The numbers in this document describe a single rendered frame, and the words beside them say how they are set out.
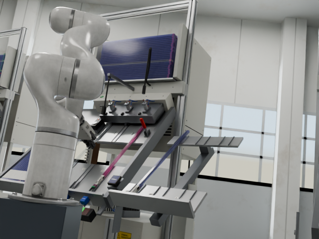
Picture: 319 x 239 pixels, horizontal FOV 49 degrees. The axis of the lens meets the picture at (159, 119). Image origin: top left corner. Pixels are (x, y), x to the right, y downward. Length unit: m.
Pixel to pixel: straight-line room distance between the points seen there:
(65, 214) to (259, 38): 4.76
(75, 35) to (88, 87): 0.25
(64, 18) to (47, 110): 0.48
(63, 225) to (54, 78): 0.40
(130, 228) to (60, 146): 0.85
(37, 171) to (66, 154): 0.09
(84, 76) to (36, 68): 0.13
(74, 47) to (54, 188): 0.45
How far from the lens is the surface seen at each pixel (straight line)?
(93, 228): 1.88
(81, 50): 1.15
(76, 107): 1.59
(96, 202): 1.51
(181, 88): 1.93
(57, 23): 1.39
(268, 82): 5.21
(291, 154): 4.88
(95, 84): 1.04
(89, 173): 1.64
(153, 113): 1.81
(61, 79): 1.03
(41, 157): 1.00
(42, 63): 1.04
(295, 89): 5.09
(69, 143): 1.01
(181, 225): 1.41
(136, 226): 1.74
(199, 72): 2.26
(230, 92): 5.05
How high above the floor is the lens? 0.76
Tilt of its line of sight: 12 degrees up
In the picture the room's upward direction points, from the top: 7 degrees clockwise
